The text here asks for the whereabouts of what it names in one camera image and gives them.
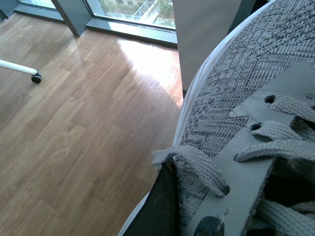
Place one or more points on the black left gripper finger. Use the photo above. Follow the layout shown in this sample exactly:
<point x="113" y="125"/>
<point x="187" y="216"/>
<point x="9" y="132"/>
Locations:
<point x="158" y="215"/>

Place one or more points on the grey sneaker with lace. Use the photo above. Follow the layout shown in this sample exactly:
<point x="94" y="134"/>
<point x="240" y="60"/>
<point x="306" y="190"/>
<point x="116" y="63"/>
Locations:
<point x="244" y="148"/>

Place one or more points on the white chair leg with caster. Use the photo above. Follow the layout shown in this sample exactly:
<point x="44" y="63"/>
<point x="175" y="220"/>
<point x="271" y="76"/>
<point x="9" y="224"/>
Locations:
<point x="35" y="76"/>

